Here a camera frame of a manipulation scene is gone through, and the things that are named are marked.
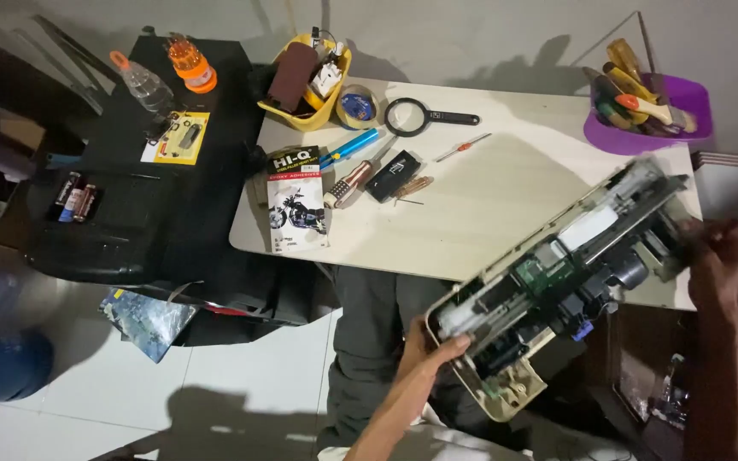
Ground person's grey trousers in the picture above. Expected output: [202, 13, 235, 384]
[316, 265, 536, 453]

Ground yellow handled screwdriver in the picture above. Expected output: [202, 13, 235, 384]
[601, 61, 660, 105]

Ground purple plastic bowl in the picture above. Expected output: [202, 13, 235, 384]
[583, 73, 713, 156]

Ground black bag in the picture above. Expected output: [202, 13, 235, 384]
[167, 255, 342, 348]

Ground small black box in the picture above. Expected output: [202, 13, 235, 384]
[364, 150, 422, 204]

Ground epoxy adhesive card pack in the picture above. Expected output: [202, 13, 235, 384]
[266, 146, 330, 255]

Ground green handled tool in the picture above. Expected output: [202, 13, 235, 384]
[596, 101, 634, 131]

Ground blue and white battery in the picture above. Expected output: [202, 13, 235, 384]
[59, 188, 85, 224]

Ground beige printer chassis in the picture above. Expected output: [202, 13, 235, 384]
[425, 156, 698, 423]

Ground white plug adapter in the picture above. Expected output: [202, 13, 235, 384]
[310, 59, 344, 98]

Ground grey metal bar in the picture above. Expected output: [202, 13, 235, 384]
[13, 15, 123, 117]

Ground dark wooden cabinet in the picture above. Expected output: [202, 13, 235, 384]
[590, 282, 738, 461]

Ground yellow blister card pack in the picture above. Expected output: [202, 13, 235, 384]
[141, 111, 211, 166]

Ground orange handled paintbrush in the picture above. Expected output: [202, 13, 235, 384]
[614, 93, 698, 134]

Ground black battery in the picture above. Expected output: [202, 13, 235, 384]
[54, 171, 82, 207]

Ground person's right hand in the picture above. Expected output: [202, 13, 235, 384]
[686, 218, 738, 316]

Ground tape roll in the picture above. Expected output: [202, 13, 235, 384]
[336, 85, 381, 131]

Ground blue camouflage print booklet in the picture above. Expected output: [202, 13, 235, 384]
[98, 288, 198, 365]

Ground yellow plastic container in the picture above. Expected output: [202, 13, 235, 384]
[257, 33, 353, 133]

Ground clear bottle with orange cap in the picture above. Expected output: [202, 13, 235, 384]
[109, 50, 175, 115]

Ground blue pen tool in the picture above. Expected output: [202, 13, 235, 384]
[318, 128, 381, 171]

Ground red battery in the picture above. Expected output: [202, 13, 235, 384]
[73, 184, 99, 223]

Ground black printer housing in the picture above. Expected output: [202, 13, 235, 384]
[22, 35, 269, 286]

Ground brown cardboard box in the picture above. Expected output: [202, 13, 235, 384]
[0, 104, 47, 252]

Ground small red grip screwdriver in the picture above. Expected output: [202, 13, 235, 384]
[434, 132, 493, 163]

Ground small amber handled screwdriver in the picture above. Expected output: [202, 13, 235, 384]
[392, 175, 435, 206]

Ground brown sandpaper sheet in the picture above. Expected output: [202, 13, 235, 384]
[266, 41, 320, 114]

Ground person's left hand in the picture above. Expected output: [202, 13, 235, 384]
[400, 316, 473, 386]

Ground black magnifying glass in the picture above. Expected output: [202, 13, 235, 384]
[384, 97, 481, 138]

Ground orange screwdriver bit set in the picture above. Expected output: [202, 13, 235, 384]
[165, 33, 219, 95]

